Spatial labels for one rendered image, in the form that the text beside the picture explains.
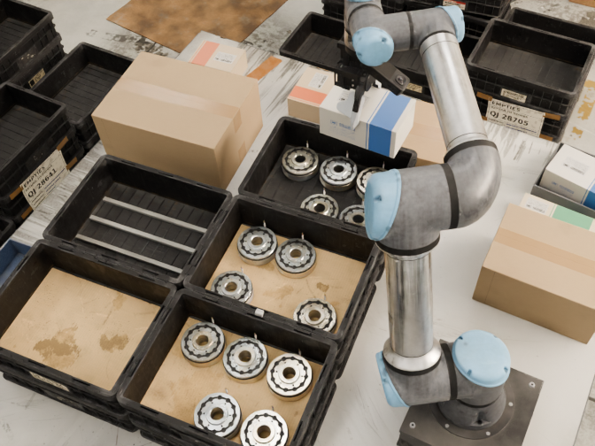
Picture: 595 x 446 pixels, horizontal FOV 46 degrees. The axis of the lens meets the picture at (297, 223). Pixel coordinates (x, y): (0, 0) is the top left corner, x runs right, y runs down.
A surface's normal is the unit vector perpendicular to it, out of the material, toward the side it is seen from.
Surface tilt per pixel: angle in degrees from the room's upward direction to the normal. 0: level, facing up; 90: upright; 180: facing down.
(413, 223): 69
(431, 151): 0
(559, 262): 0
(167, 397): 0
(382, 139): 90
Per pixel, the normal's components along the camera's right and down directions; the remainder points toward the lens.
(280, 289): -0.04, -0.59
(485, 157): 0.24, -0.50
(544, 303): -0.47, 0.73
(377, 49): 0.11, 0.79
